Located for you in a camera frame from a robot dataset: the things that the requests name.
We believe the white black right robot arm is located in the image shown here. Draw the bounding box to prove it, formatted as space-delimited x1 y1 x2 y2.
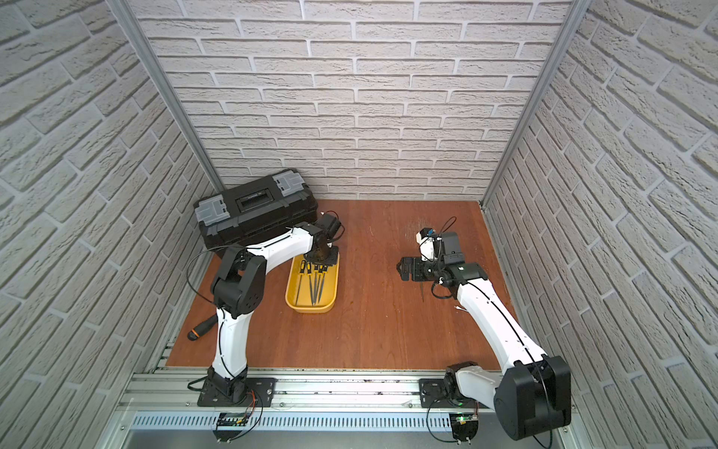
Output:
396 227 571 441

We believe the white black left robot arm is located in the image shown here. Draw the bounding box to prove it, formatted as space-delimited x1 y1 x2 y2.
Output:
207 213 344 397

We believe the yellow plastic storage tray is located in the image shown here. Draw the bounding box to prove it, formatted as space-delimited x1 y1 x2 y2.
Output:
285 256 340 314

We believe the black plastic toolbox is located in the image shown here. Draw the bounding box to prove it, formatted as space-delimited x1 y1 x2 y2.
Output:
194 168 318 254

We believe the right controller circuit board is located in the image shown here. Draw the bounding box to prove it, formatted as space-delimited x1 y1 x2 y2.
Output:
449 413 480 445

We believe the controller circuit board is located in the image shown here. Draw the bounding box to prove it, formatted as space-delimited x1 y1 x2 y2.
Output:
449 413 480 445
213 413 254 443

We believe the left controller circuit board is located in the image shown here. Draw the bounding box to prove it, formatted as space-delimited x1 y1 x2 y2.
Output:
213 413 254 443

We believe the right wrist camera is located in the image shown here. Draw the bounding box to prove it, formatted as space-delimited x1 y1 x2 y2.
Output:
416 227 437 261

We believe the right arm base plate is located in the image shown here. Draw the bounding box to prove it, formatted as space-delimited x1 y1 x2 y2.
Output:
418 361 501 410

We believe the aluminium front rail frame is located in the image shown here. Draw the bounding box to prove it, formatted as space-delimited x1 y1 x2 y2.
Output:
98 362 588 448

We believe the black orange screwdriver handle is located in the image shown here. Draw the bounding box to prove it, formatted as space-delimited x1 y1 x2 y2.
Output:
187 314 218 342

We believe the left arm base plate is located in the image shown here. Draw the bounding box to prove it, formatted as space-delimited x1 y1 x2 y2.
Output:
197 368 278 407

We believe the aluminium right corner post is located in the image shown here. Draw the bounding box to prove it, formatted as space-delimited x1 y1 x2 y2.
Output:
480 0 591 209

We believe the aluminium corner post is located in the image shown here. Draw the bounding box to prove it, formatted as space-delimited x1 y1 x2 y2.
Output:
108 0 224 192
480 0 591 209

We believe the aluminium left corner post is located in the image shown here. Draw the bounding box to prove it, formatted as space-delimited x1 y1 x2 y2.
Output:
108 0 224 192

